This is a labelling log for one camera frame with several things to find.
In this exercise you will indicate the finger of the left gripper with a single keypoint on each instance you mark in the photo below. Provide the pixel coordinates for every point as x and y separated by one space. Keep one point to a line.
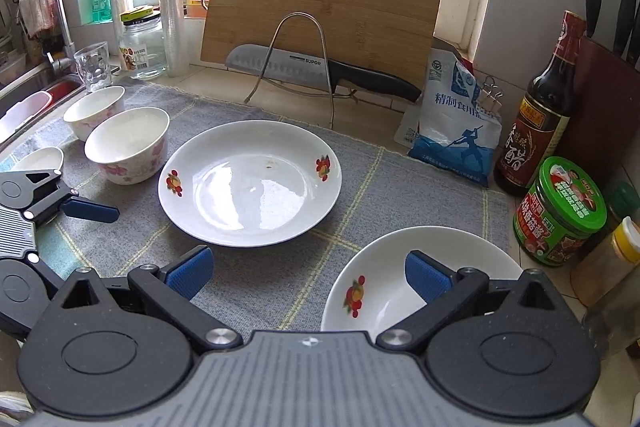
27 287
39 195

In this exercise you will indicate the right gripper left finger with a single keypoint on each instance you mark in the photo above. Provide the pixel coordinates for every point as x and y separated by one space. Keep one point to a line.
166 294

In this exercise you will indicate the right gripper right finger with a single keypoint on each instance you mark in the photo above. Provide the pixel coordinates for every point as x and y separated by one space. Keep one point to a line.
448 296

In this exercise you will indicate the white bowl pink flowers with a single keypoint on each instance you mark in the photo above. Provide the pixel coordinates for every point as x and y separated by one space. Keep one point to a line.
131 146

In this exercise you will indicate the white plate with fruit print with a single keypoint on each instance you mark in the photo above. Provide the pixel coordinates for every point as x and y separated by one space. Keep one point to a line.
250 184

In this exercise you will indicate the plain white bowl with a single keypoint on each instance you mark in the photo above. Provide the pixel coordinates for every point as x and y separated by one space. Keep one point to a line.
47 158

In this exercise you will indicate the clear glass mug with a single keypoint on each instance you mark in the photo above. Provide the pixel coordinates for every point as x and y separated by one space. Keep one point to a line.
93 66

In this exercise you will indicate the green lid sauce jar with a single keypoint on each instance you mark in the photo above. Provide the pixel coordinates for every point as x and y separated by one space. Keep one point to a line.
560 211

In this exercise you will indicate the yellow lid spice jar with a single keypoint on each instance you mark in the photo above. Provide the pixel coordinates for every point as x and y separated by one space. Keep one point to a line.
608 263

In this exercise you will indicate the white blue salt bag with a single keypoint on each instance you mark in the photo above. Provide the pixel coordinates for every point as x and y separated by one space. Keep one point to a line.
455 124

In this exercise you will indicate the clear glass oil bottle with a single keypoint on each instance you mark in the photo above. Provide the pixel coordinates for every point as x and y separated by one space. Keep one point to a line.
612 323

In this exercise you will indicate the glass jar yellow lid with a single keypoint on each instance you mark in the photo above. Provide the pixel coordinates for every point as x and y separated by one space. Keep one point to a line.
141 45

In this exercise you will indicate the dark vinegar bottle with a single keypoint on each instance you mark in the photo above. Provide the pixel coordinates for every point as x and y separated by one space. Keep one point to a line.
543 114

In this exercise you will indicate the metal faucet with cloth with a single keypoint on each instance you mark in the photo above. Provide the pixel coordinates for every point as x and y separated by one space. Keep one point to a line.
45 15

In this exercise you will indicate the green cap small jar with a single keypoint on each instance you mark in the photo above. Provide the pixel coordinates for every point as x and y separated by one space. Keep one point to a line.
622 201

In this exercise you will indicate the plastic wrap roll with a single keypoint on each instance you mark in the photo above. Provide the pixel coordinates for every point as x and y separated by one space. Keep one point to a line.
119 1
175 41

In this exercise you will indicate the binder clip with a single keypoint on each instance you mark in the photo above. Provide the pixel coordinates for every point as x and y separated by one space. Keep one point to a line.
492 94

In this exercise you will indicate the dark red knife block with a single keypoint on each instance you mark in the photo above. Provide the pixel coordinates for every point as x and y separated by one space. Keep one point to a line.
606 110

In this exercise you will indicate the wire cutting board stand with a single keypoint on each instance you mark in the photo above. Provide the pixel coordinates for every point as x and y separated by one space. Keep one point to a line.
320 63

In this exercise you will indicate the kitchen knife black handle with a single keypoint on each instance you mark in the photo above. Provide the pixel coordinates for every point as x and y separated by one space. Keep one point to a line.
282 66

